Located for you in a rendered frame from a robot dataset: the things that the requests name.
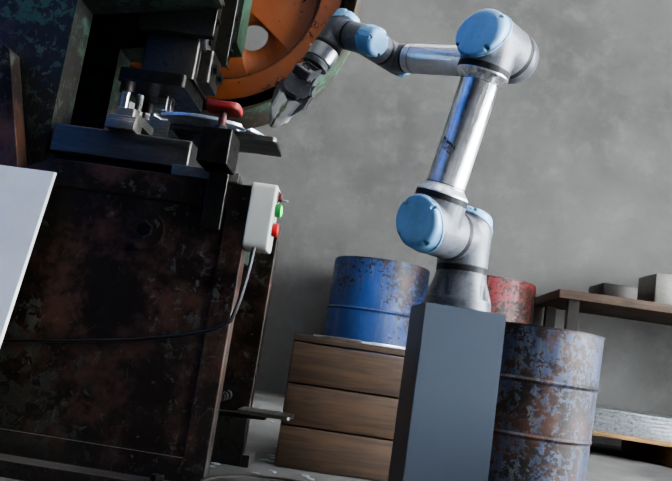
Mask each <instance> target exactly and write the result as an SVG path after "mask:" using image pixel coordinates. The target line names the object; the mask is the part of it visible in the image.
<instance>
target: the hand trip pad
mask: <svg viewBox="0 0 672 481"><path fill-rule="evenodd" d="M205 107H206V109H207V110H208V112H209V113H211V114H214V115H219V118H218V123H217V124H221V125H226V120H227V116H228V117H236V118H240V117H242V115H243V109H242V107H241V105H240V104H238V103H236V102H230V101H223V100H215V99H208V100H206V103H205Z"/></svg>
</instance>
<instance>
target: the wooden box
mask: <svg viewBox="0 0 672 481"><path fill-rule="evenodd" d="M295 341H299V342H295ZM302 342H306V343H302ZM308 343H312V344H308ZM315 344H319V345H315ZM322 345H326V346H322ZM328 346H332V347H328ZM335 347H339V348H335ZM342 348H346V349H342ZM348 349H352V350H348ZM355 350H359V351H355ZM361 351H365V352H361ZM368 352H372V353H368ZM375 353H379V354H375ZM381 354H385V355H381ZM388 355H392V356H388ZM395 356H399V357H395ZM404 356H405V350H403V349H397V348H390V347H384V346H377V345H370V344H364V343H357V342H350V341H344V340H337V339H331V338H324V337H317V336H311V335H304V334H298V333H295V335H294V342H293V347H292V354H291V360H290V366H289V373H288V379H287V386H286V392H285V399H284V405H283V411H282V412H284V413H291V414H295V415H294V419H292V420H291V421H286V420H281V424H280V431H279V437H278V443H277V450H276V456H275V463H274V464H275V466H280V467H287V468H294V469H301V470H307V471H314V472H321V473H328V474H335V475H342V476H349V477H356V478H362V479H369V480H376V481H388V476H389V469H390V461H391V454H392V446H393V439H394V431H395V424H396V416H397V409H398V401H399V393H400V386H401V378H402V371H403V363H404V358H401V357H404Z"/></svg>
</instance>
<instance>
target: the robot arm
mask: <svg viewBox="0 0 672 481"><path fill-rule="evenodd" d="M455 43H456V45H436V44H406V43H397V42H396V41H394V40H392V39H391V38H389V37H388V35H387V34H386V31H385V30H384V29H383V28H381V27H378V26H376V25H373V24H365V23H360V20H359V19H358V17H357V16H356V15H355V14H354V13H353V12H351V11H348V10H347V9H345V8H339V9H337V10H336V11H335V13H334V14H333V15H332V16H331V17H330V18H329V20H328V22H327V24H326V25H325V26H324V28H323V29H322V31H321V32H320V34H319V35H318V36H317V38H316V39H315V41H314V43H313V44H311V43H310V44H309V47H310V48H309V50H308V51H307V54H306V55H305V56H304V58H303V60H304V62H302V63H298V64H296V65H295V66H294V68H293V70H292V73H289V74H288V77H287V78H286V79H285V80H284V79H282V80H281V82H280V83H279V84H278V85H277V86H276V88H275V89H274V92H273V97H272V101H271V107H270V112H269V126H270V127H272V128H274V127H277V126H280V125H282V124H283V123H288V122H289V120H290V119H291V118H292V117H293V116H294V115H295V114H297V113H299V112H301V111H302V110H306V108H307V107H308V105H309V104H310V102H311V101H312V99H313V98H314V97H315V95H316V92H315V86H314V85H315V84H316V83H317V81H318V80H319V78H320V77H321V75H325V74H326V73H327V71H328V70H329V69H331V67H332V66H333V65H334V63H335V62H336V60H337V59H338V57H339V56H340V54H341V53H342V51H343V50H344V49H345V50H348V51H352V52H356V53H358V54H360V55H362V56H364V57H365V58H367V59H369V60H370V61H372V62H374V63H375V64H377V65H379V66H380V67H382V68H384V69H385V70H387V71H388V72H389V73H391V74H392V75H396V76H398V77H405V76H407V75H409V74H411V73H413V74H428V75H442V76H457V77H461V78H460V81H459V84H458V87H457V90H456V93H455V96H454V99H453V102H452V105H451V108H450V111H449V114H448V117H447V120H446V123H445V126H444V129H443V132H442V135H441V138H440V141H439V144H438V147H437V150H436V153H435V156H434V159H433V163H432V166H431V169H430V172H429V175H428V178H427V180H426V181H425V182H424V183H422V184H420V185H418V186H417V189H416V192H415V194H414V195H411V196H409V197H408V198H407V200H404V201H403V202H402V204H401V205H400V207H399V209H398V212H397V216H396V228H397V232H398V234H399V236H400V239H401V240H402V241H403V243H404V244H406V245H407V246H408V247H410V248H412V249H414V250H415V251H417V252H420V253H424V254H428V255H431V256H434V257H437V266H436V273H435V276H434V278H433V280H432V282H431V284H430V286H429V289H428V291H427V293H426V295H425V298H424V303H426V302H428V303H434V304H440V305H447V306H453V307H460V308H466V309H473V310H479V311H485V312H491V302H490V297H489V292H488V287H487V281H486V279H487V271H488V262H489V254H490V245H491V237H492V235H493V229H492V226H493V221H492V218H491V216H490V215H489V214H488V213H487V212H485V211H483V210H481V209H479V208H473V207H472V206H468V200H467V198H466V196H465V194H464V192H465V189H466V185H467V182H468V179H469V176H470V173H471V170H472V167H473V164H474V161H475V158H476V155H477V152H478V149H479V146H480V143H481V140H482V137H483V134H484V131H485V128H486V125H487V122H488V119H489V116H490V113H491V110H492V107H493V104H494V101H495V98H496V95H497V92H498V89H499V88H500V87H502V86H504V85H506V84H517V83H520V82H523V81H525V80H526V79H528V78H529V77H530V76H531V75H532V74H533V73H534V71H535V69H536V67H537V65H538V62H539V50H538V47H537V44H536V42H535V41H534V40H533V38H532V37H531V36H530V35H528V34H527V33H526V32H524V31H523V30H522V29H521V28H520V27H519V26H517V25H516V24H515V23H514V22H513V21H512V20H511V19H510V18H509V17H508V16H507V15H505V14H502V13H501V12H500V11H498V10H495V9H482V10H479V11H477V12H475V13H473V15H472V16H469V17H468V18H466V19H465V20H464V22H463V23H462V24H461V26H460V27H459V29H458V31H457V34H456V39H455ZM287 100H289V102H288V103H287V106H286V109H285V110H284V111H283V112H281V114H280V116H279V117H278V118H275V117H276V115H277V114H278V113H279V110H280V108H281V107H282V106H283V105H285V103H286V102H287ZM308 102H309V103H308Z"/></svg>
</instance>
